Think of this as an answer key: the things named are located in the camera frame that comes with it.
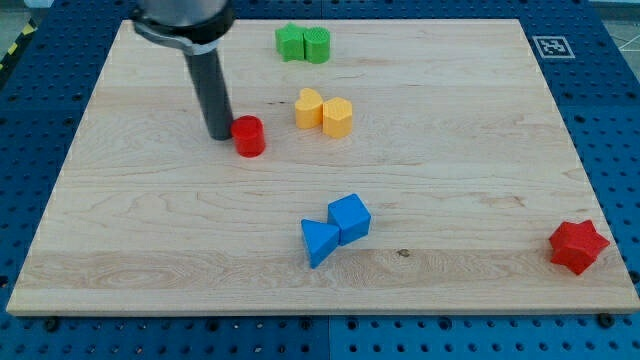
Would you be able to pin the green cylinder block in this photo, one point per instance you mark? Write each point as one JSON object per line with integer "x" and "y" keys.
{"x": 317, "y": 44}

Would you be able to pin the yellow heart block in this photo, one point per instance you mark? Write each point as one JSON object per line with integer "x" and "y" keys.
{"x": 308, "y": 109}

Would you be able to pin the blue triangle block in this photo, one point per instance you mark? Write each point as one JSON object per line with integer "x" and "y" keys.
{"x": 321, "y": 239}

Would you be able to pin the yellow hexagon block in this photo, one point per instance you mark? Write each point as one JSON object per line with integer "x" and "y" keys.
{"x": 337, "y": 117}

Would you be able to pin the green star block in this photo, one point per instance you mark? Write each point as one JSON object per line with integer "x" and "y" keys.
{"x": 290, "y": 42}

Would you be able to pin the blue cube block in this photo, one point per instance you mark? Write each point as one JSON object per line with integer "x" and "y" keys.
{"x": 352, "y": 218}

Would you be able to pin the light wooden board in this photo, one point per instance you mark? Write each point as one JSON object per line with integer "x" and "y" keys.
{"x": 458, "y": 151}

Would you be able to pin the red star block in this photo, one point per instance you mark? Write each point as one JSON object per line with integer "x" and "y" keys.
{"x": 577, "y": 245}

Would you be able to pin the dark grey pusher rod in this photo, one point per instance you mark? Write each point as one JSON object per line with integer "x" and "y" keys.
{"x": 209, "y": 84}

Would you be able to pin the white fiducial marker tag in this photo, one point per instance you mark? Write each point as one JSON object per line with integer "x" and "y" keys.
{"x": 553, "y": 47}

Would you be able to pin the red cylinder block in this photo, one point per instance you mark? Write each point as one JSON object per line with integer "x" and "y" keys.
{"x": 248, "y": 135}

